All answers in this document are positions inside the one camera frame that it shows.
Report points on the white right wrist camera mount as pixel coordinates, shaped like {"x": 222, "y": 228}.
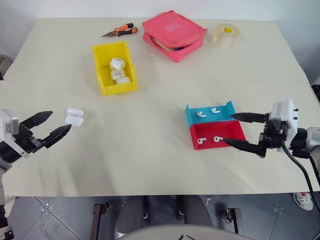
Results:
{"x": 285, "y": 112}

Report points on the rusty metal table leg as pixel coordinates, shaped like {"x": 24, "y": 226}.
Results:
{"x": 97, "y": 222}
{"x": 236, "y": 221}

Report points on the white red sneaker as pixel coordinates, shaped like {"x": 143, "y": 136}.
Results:
{"x": 303, "y": 201}

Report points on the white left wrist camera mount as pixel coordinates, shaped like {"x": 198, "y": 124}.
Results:
{"x": 7, "y": 123}

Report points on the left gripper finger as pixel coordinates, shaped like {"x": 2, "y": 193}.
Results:
{"x": 38, "y": 117}
{"x": 56, "y": 136}

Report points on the pink fabric pouch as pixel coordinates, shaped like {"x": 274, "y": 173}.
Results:
{"x": 172, "y": 32}

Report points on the black object at table side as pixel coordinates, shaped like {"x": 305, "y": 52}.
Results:
{"x": 316, "y": 93}

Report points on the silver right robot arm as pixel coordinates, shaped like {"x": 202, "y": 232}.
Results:
{"x": 308, "y": 140}

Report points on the blue plastic tray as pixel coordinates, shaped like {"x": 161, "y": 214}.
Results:
{"x": 212, "y": 117}

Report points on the red plastic tray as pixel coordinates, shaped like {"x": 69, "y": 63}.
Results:
{"x": 225, "y": 131}

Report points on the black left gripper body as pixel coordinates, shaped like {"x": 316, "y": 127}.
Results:
{"x": 28, "y": 141}

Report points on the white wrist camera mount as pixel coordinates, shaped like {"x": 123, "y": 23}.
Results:
{"x": 7, "y": 123}
{"x": 285, "y": 112}

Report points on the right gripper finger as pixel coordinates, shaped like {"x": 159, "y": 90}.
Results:
{"x": 250, "y": 117}
{"x": 245, "y": 145}

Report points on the orange black pliers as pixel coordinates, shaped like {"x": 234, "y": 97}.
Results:
{"x": 123, "y": 29}

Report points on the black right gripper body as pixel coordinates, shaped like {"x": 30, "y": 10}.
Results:
{"x": 273, "y": 135}

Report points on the clear tape roll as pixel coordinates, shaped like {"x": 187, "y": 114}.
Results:
{"x": 225, "y": 35}

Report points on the yellow plastic bin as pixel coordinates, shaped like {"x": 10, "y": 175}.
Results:
{"x": 107, "y": 85}

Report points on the white earbud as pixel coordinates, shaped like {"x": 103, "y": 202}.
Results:
{"x": 201, "y": 141}
{"x": 214, "y": 110}
{"x": 217, "y": 139}
{"x": 200, "y": 114}

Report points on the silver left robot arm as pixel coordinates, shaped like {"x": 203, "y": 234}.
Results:
{"x": 6, "y": 152}

